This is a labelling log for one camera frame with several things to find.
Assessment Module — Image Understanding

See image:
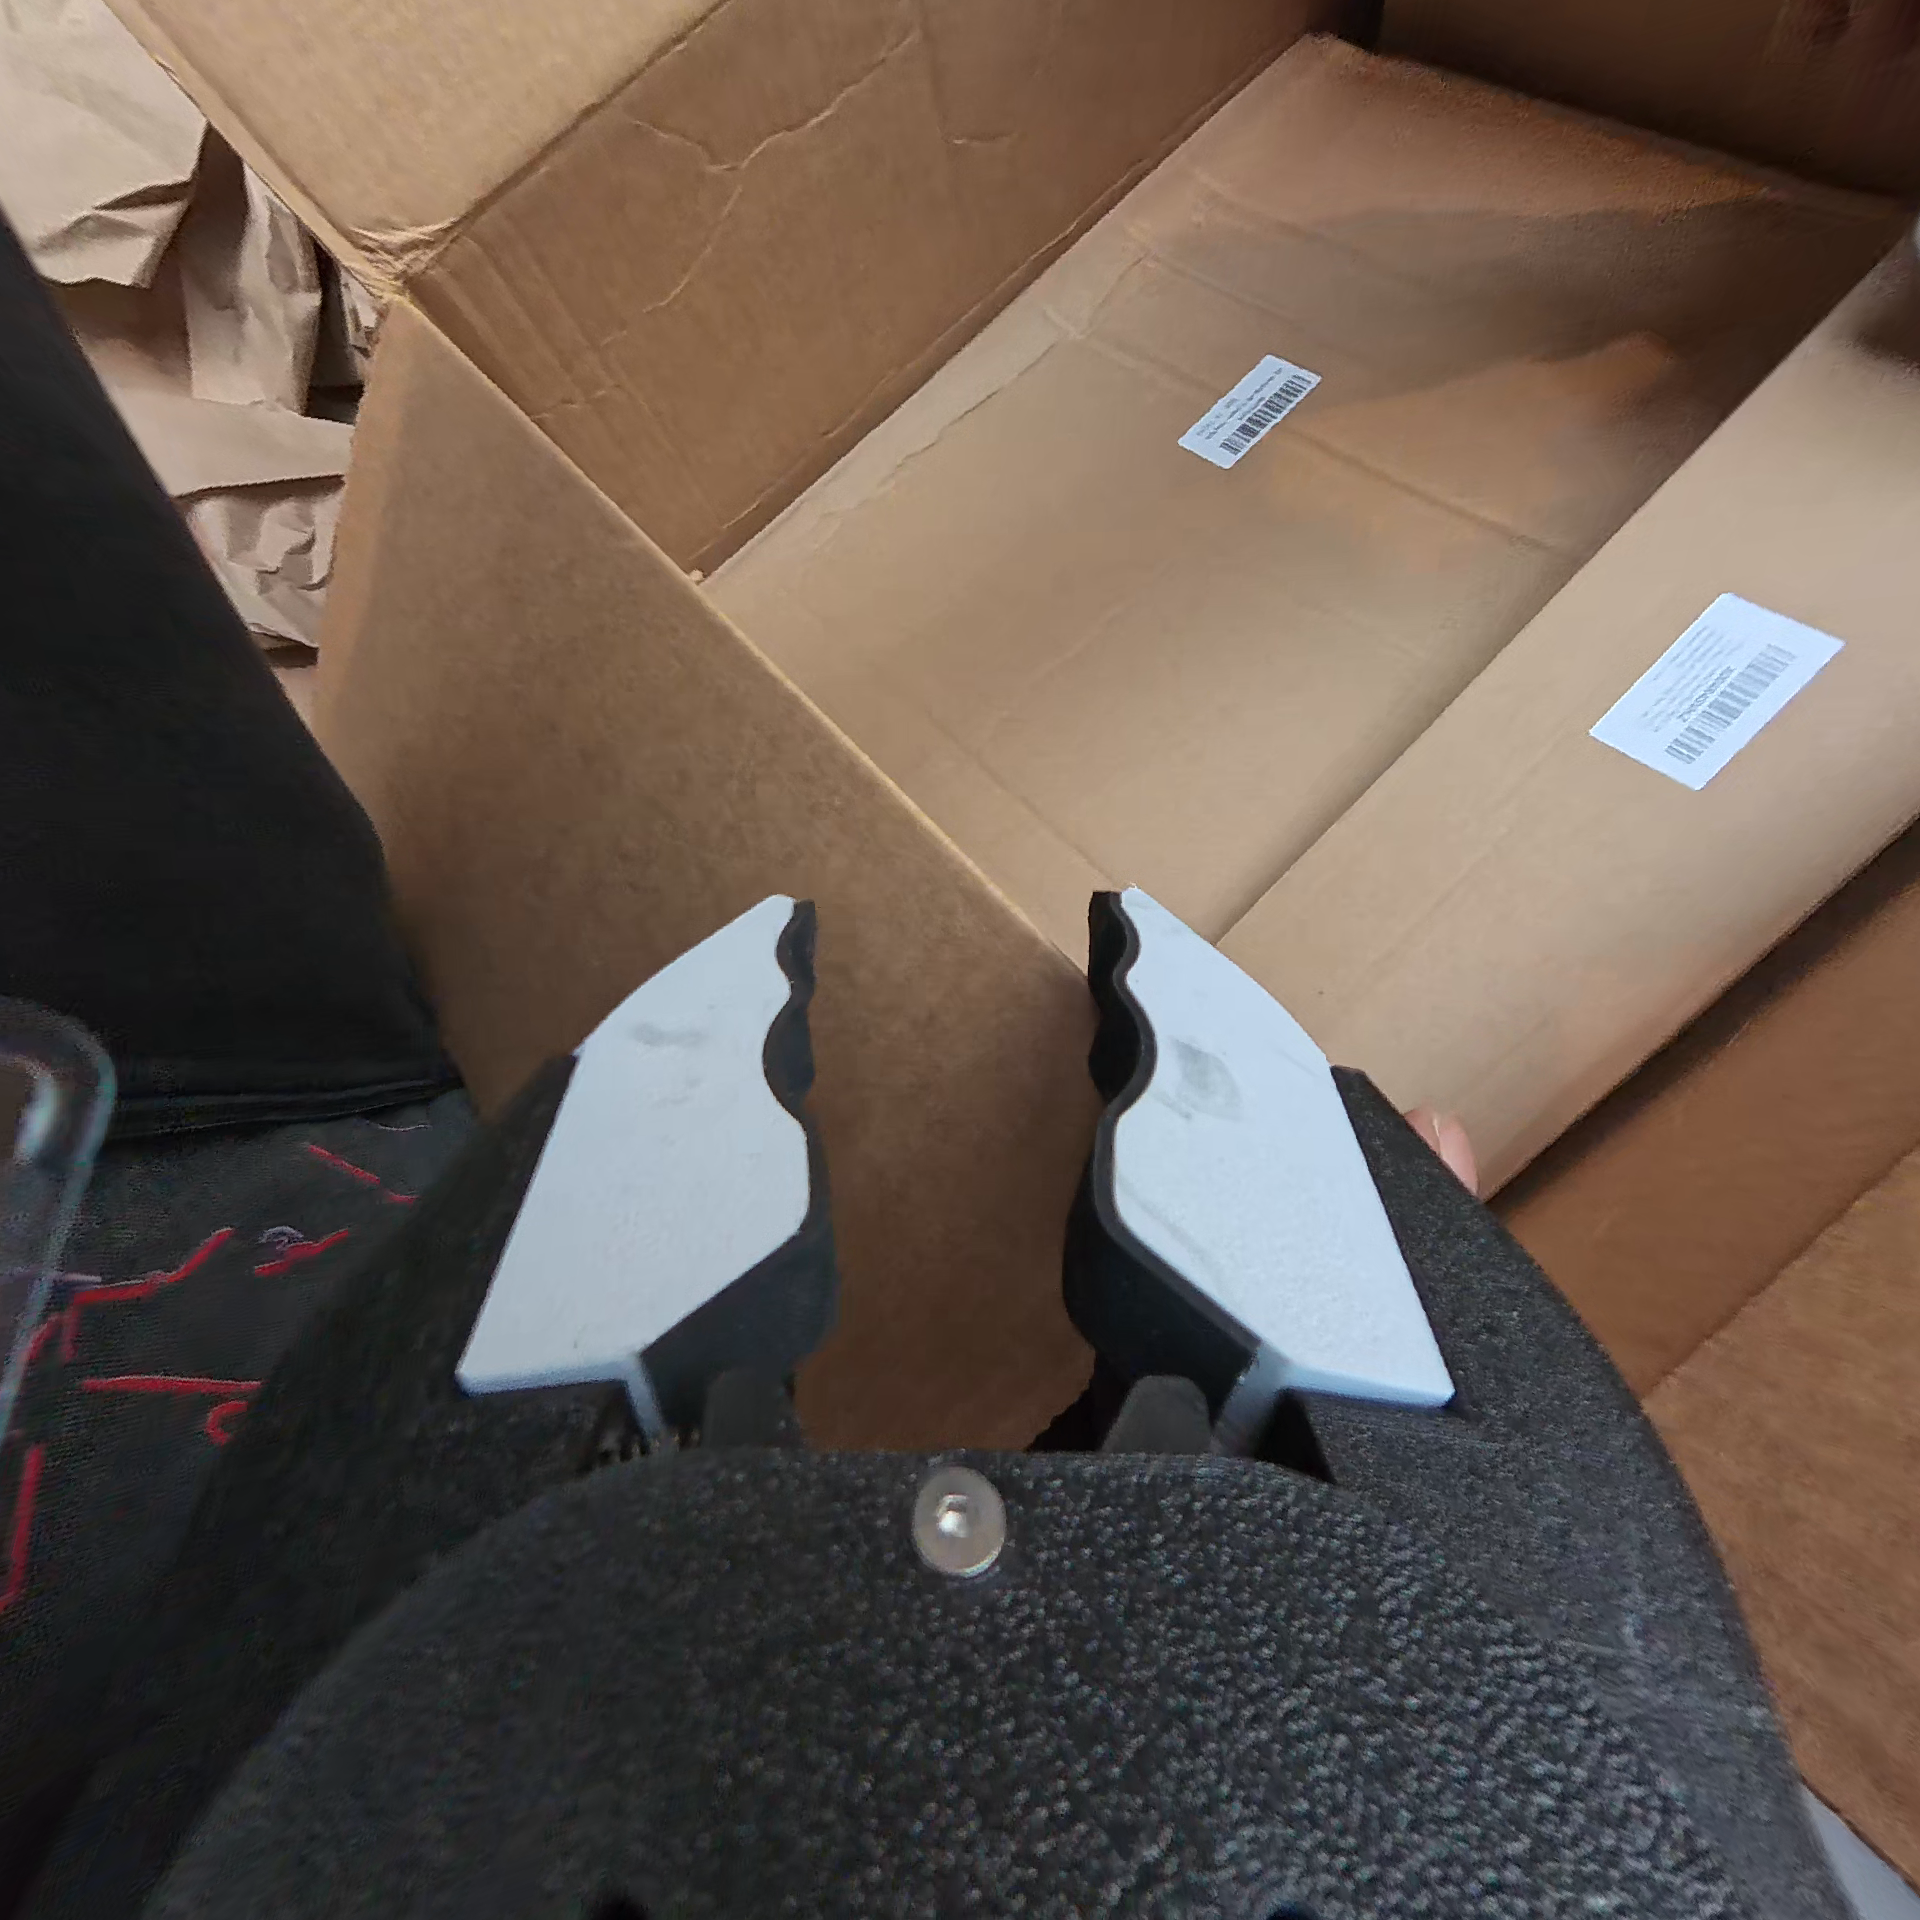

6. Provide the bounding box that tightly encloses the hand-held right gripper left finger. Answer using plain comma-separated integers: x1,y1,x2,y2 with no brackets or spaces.
455,894,840,1450

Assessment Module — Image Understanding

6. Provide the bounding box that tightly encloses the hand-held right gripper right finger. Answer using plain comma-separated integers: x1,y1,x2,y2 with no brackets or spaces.
1064,884,1460,1460

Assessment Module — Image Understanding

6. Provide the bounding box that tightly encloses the person's right hand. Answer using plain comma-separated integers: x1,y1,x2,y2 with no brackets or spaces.
1406,1107,1491,1202

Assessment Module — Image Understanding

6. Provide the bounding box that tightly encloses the flat cardboard package large label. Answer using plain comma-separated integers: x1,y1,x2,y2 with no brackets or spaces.
1212,267,1920,1202

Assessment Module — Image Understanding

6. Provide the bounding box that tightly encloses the large open cardboard box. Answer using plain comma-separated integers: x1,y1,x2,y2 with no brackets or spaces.
105,0,1920,1884

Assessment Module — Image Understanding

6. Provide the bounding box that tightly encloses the dark cloth with red print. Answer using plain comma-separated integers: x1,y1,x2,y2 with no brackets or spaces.
0,1083,504,1920

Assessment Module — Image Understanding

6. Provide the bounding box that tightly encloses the flat cardboard package small label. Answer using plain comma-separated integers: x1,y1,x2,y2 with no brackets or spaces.
703,33,1911,963

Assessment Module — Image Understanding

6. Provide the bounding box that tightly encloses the person's black garment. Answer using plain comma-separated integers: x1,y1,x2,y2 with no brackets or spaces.
0,217,464,1120

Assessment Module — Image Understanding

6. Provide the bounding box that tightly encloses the crumpled brown packing paper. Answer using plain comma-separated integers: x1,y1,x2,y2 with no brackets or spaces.
0,0,384,685

